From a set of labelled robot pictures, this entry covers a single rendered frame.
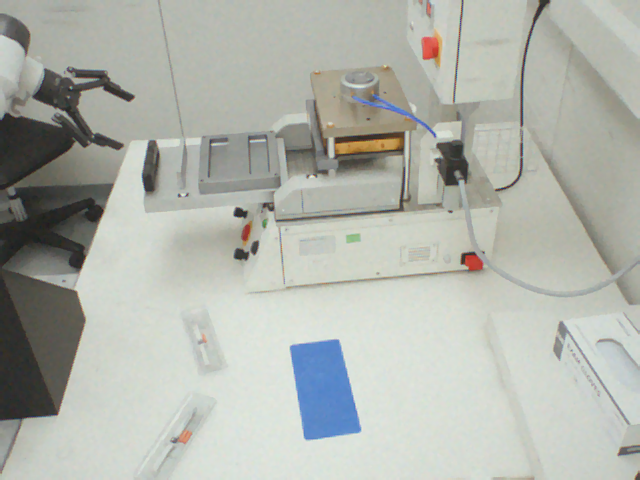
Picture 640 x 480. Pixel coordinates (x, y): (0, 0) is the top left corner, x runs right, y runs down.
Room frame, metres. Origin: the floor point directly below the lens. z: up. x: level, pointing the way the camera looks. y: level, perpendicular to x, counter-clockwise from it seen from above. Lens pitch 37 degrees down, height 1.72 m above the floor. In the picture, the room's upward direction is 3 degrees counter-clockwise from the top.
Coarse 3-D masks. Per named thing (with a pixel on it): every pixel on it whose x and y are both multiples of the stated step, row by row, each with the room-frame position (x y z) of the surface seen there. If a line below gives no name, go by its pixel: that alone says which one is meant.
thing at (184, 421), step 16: (192, 400) 0.83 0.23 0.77; (208, 400) 0.83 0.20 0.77; (176, 416) 0.80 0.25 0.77; (192, 416) 0.80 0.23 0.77; (176, 432) 0.76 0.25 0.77; (192, 432) 0.76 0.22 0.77; (160, 448) 0.73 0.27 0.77; (176, 448) 0.73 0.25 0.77; (144, 464) 0.70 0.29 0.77; (160, 464) 0.70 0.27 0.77
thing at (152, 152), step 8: (152, 144) 1.34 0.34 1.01; (152, 152) 1.31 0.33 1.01; (144, 160) 1.28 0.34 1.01; (152, 160) 1.28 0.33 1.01; (144, 168) 1.24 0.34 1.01; (152, 168) 1.25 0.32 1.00; (144, 176) 1.22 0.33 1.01; (152, 176) 1.23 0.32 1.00; (144, 184) 1.22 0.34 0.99; (152, 184) 1.22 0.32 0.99
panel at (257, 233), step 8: (248, 208) 1.39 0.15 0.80; (256, 208) 1.32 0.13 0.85; (248, 216) 1.36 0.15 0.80; (256, 216) 1.29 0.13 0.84; (272, 216) 1.17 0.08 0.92; (256, 224) 1.26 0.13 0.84; (272, 224) 1.16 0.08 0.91; (256, 232) 1.24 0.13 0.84; (264, 232) 1.18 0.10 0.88; (248, 240) 1.27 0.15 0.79; (256, 240) 1.20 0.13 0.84; (264, 240) 1.16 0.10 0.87; (248, 248) 1.24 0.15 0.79; (256, 248) 1.17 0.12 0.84; (248, 256) 1.21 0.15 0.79; (256, 256) 1.16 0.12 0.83; (248, 264) 1.19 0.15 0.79; (248, 272) 1.16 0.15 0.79
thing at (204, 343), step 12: (180, 312) 1.06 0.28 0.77; (192, 312) 1.06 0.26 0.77; (204, 312) 1.06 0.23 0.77; (192, 324) 1.03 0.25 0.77; (204, 324) 1.02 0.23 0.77; (192, 336) 0.99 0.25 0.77; (204, 336) 0.99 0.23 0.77; (216, 336) 0.99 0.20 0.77; (192, 348) 0.96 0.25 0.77; (204, 348) 0.96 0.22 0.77; (216, 348) 0.96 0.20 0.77; (204, 360) 0.93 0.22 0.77; (216, 360) 0.92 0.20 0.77
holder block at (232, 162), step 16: (208, 144) 1.36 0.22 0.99; (224, 144) 1.38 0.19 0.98; (240, 144) 1.35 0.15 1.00; (256, 144) 1.37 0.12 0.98; (272, 144) 1.34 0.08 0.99; (208, 160) 1.29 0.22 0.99; (224, 160) 1.31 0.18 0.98; (240, 160) 1.28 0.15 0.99; (256, 160) 1.30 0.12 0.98; (272, 160) 1.27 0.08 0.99; (208, 176) 1.24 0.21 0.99; (224, 176) 1.22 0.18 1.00; (240, 176) 1.22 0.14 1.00; (256, 176) 1.21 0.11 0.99; (272, 176) 1.21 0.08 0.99; (208, 192) 1.20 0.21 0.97
